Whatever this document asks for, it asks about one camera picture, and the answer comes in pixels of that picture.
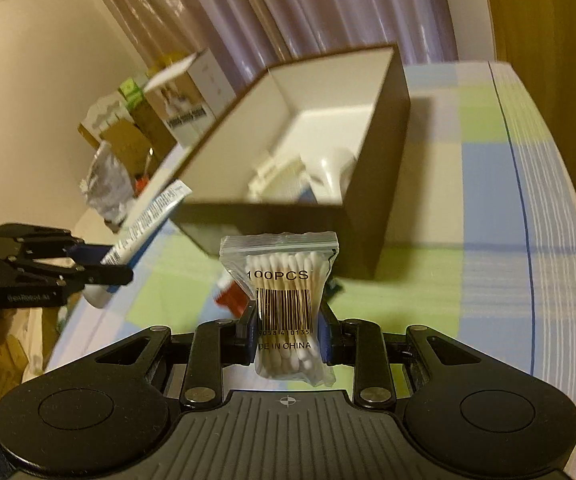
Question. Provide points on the white plastic rice spoon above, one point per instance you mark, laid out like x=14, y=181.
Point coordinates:
x=335, y=172

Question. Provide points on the brown cardboard shoe box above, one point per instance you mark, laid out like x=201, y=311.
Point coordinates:
x=383, y=170

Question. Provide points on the dark green small pack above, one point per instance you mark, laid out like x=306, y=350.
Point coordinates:
x=334, y=290

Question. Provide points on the beige pleated curtain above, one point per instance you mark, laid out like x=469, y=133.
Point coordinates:
x=293, y=10

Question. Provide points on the white tube with label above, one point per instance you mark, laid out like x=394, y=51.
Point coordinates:
x=143, y=220

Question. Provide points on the white hair claw clip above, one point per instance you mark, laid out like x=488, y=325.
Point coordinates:
x=278, y=177

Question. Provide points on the crumpled clear plastic bag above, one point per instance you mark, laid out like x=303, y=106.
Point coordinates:
x=105, y=185

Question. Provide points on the checkered tablecloth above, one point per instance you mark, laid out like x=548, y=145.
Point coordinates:
x=468, y=210

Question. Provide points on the gold brown box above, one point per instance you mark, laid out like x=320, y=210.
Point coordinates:
x=118, y=147

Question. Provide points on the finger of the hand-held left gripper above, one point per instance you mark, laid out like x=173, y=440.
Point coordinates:
x=108, y=276
x=85, y=254

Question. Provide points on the clear bag of cotton swabs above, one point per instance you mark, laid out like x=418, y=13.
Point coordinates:
x=278, y=280

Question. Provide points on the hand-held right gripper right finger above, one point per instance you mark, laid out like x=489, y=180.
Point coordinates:
x=324, y=340

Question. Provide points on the yellow plastic bag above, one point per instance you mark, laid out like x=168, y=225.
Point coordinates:
x=168, y=61

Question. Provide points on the white product box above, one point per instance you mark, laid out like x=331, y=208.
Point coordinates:
x=188, y=100

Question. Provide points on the plain brown carton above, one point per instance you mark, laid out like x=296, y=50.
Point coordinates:
x=155, y=127

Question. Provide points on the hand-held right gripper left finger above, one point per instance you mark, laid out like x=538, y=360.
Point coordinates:
x=248, y=340

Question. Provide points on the green small boxes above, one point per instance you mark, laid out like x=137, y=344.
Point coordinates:
x=133, y=91

